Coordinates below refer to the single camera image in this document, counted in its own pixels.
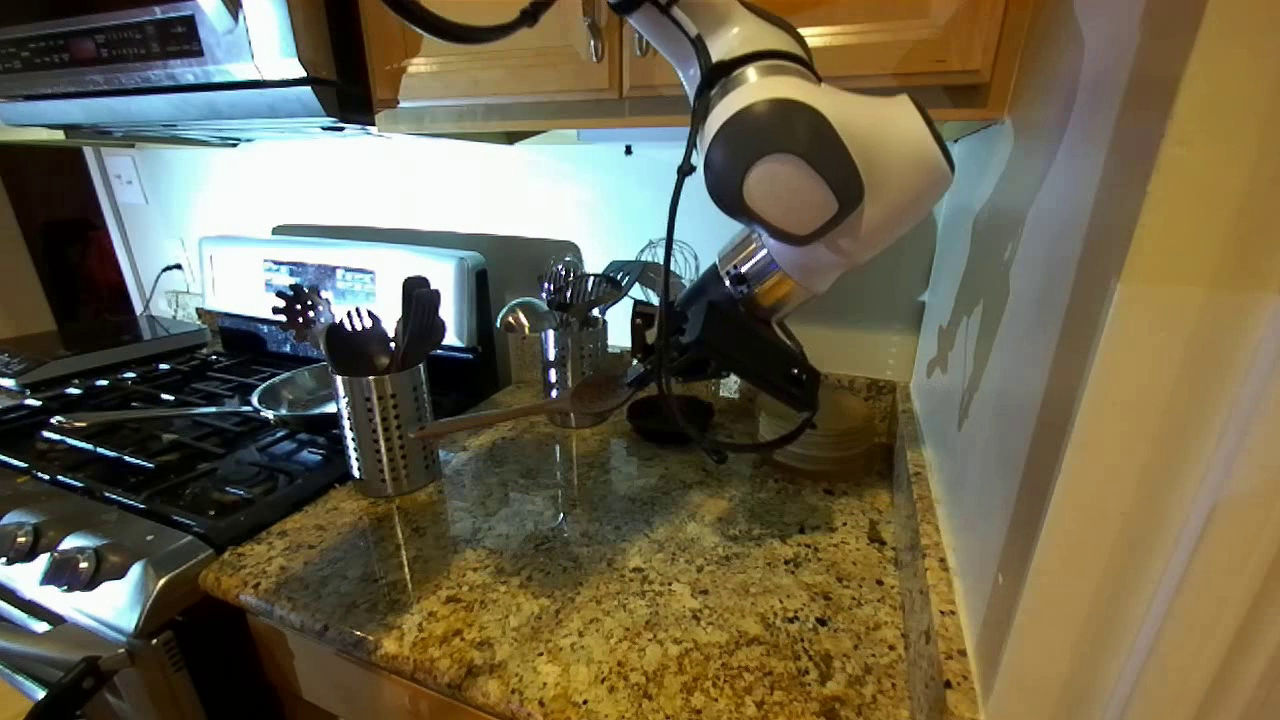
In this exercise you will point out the stack of round wooden boards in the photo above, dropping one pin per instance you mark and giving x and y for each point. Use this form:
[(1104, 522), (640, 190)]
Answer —
[(844, 446)]

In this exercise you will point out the silver stove knob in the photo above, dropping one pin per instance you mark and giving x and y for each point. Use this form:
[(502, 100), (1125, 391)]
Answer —
[(19, 538), (76, 567)]

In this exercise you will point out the perforated steel holder, metal utensils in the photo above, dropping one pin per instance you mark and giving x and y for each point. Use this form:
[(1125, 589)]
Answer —
[(577, 363)]

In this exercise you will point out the perforated steel holder, black utensils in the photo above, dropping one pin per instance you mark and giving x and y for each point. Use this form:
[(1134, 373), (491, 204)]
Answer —
[(391, 434)]

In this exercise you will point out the wooden wall cabinets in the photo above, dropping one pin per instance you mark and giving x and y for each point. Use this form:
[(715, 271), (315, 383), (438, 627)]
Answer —
[(932, 52)]

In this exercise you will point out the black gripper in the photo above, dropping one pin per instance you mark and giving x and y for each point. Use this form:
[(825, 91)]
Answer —
[(742, 346)]

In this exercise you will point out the white wall outlet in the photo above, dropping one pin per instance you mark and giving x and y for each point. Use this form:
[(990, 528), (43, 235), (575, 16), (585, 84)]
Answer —
[(124, 183)]

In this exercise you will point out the black plastic spoon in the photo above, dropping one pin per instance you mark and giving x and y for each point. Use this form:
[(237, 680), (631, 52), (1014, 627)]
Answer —
[(423, 312)]

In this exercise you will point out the wooden base cabinet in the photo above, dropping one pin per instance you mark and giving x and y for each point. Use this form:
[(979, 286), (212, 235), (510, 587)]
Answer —
[(347, 680)]

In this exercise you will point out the stainless steel gas stove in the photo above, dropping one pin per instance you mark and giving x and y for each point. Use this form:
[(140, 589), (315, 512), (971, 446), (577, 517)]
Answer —
[(163, 452)]

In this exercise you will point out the steel slotted spatula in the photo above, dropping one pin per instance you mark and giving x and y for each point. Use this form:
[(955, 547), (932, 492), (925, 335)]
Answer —
[(567, 291)]

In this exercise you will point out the stainless over-range microwave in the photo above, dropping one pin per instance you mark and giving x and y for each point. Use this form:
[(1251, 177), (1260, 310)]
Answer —
[(104, 64)]

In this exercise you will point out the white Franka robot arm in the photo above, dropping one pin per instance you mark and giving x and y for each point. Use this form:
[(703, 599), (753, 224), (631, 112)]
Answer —
[(880, 144)]

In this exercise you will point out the clear glass jar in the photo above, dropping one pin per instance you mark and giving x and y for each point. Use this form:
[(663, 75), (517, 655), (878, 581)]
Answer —
[(520, 348)]

